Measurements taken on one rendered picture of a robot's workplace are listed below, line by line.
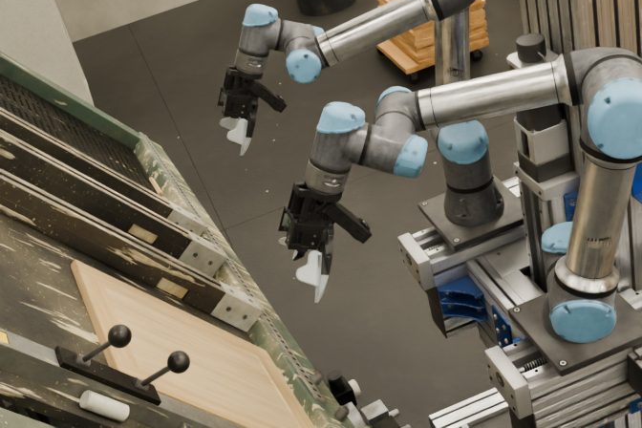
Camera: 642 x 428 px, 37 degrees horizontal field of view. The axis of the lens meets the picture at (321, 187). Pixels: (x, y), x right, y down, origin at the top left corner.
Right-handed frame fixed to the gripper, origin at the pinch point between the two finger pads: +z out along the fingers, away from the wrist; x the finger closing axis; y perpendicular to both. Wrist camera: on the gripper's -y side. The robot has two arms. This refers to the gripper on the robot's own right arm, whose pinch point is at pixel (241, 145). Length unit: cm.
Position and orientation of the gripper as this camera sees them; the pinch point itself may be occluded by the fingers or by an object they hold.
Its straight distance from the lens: 241.0
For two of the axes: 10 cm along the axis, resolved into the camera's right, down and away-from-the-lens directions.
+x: 3.1, 4.5, -8.4
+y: -9.2, -0.7, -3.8
